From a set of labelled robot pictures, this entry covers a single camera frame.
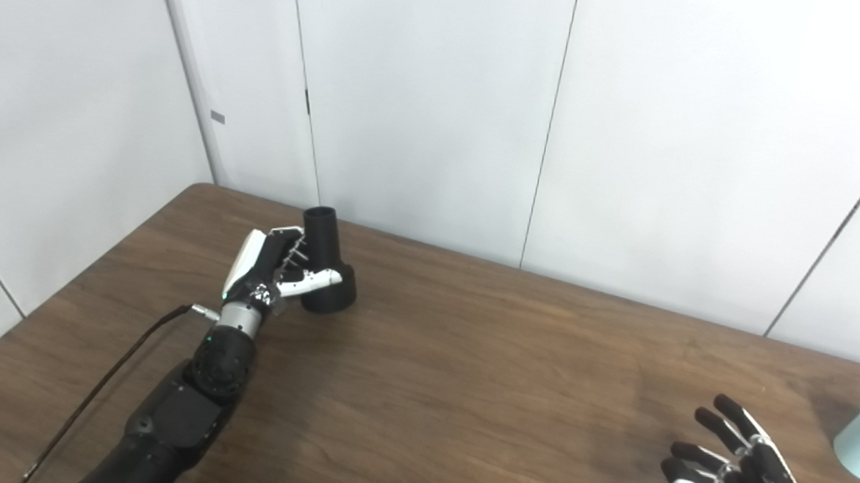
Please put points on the black and white left hand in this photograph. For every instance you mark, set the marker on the black and white left hand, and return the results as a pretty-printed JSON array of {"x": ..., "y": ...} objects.
[{"x": 252, "y": 262}]

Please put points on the black flared nozzle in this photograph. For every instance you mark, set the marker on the black flared nozzle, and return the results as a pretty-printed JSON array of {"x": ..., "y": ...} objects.
[{"x": 327, "y": 247}]

